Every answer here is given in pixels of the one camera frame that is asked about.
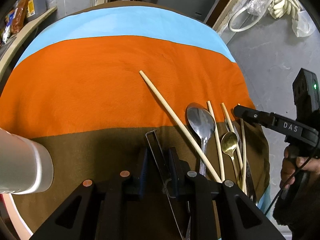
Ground long wooden chopstick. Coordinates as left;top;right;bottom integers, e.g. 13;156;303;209
139;70;222;183

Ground steel table knife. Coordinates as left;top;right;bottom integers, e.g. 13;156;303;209
145;129;190;239

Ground small gold spoon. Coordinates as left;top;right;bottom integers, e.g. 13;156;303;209
221;132;240;186

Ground white plastic utensil holder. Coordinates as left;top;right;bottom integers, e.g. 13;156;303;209
0;129;54;194

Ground right hand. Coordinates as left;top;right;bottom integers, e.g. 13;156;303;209
280;145;319;189

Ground striped blue orange brown cloth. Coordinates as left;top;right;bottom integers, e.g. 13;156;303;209
0;0;272;240

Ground clear plastic bag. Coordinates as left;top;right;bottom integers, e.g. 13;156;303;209
292;10;316;37

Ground cream rubber gloves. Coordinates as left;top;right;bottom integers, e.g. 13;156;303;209
267;0;303;21

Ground sauce bottles group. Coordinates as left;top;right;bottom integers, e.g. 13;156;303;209
2;0;29;44

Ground large oil bottle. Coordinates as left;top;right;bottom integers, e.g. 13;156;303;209
26;0;47;22

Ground white hose loop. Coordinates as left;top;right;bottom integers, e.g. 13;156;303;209
228;0;273;33

